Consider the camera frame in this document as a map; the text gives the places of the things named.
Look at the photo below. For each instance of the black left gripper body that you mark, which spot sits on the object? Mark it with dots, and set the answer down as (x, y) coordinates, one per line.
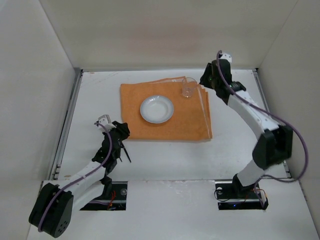
(120, 141)

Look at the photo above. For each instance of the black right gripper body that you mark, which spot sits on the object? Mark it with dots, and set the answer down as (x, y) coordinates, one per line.
(207, 78)

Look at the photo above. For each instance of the clear plastic cup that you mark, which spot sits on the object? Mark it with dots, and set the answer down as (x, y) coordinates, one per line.
(189, 86)

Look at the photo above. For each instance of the white round plate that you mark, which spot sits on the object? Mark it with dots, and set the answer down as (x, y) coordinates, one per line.
(156, 109)

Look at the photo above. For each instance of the orange cloth placemat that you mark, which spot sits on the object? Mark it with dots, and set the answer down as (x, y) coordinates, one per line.
(191, 119)

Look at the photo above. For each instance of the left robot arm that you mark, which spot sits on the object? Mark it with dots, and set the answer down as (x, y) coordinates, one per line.
(56, 202)

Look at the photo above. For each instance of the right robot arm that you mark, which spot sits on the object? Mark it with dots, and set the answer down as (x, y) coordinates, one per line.
(274, 141)

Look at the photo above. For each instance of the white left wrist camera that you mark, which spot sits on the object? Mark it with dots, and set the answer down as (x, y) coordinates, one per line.
(104, 123)

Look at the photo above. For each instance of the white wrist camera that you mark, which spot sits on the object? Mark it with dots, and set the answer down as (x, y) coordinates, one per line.
(226, 56)
(104, 123)

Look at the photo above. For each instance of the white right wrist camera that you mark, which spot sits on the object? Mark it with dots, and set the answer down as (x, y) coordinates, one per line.
(226, 56)

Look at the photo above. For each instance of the right aluminium table rail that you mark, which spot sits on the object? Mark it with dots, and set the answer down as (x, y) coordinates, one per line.
(280, 171)

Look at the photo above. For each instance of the aluminium table rail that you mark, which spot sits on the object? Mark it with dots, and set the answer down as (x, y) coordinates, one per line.
(280, 171)
(59, 153)

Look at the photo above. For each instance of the left aluminium table rail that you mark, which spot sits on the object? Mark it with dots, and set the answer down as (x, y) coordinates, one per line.
(59, 153)

